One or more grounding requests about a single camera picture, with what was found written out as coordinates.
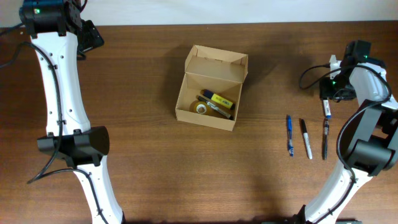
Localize blue white marker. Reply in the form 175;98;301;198
322;99;331;119

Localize black white marker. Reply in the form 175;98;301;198
198;96;233;120

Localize brown cardboard box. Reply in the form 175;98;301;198
175;45;248;131

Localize yellow tape roll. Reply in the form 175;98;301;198
190;100;216;116

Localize yellow highlighter marker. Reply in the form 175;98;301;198
203;90;236;110

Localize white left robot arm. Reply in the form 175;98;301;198
19;0;126;223

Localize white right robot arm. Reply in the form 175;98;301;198
286;40;397;223

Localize black ballpoint pen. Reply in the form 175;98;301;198
322;119;329;160

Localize black fine marker pen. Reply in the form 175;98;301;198
300;119;313;159

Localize blue ballpoint pen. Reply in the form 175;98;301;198
287;115;294;157

